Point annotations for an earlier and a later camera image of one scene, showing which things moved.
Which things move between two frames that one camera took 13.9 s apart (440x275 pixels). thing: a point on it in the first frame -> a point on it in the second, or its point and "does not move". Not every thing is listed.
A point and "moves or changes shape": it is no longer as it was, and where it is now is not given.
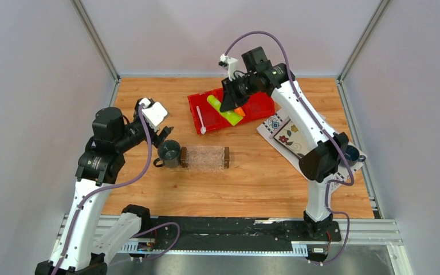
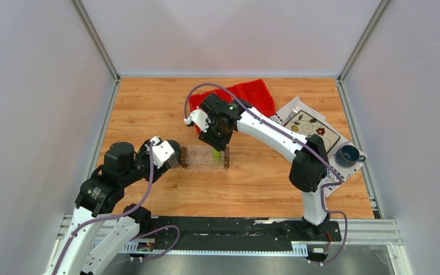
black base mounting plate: [231, 233] does not move
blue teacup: [352, 155] does not move
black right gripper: [230, 102] -> [218, 144]
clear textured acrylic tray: [203, 158] does not move
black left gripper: [156, 140] -> [145, 150]
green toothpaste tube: [231, 116] moves or changes shape
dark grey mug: [169, 153] does not move
